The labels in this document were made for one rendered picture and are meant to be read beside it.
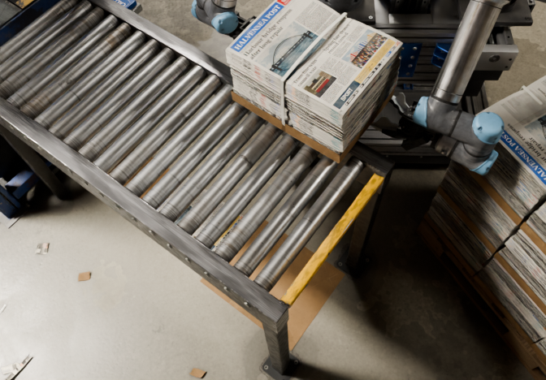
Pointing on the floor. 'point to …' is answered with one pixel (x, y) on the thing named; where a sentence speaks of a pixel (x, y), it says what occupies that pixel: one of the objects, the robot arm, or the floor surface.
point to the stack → (502, 224)
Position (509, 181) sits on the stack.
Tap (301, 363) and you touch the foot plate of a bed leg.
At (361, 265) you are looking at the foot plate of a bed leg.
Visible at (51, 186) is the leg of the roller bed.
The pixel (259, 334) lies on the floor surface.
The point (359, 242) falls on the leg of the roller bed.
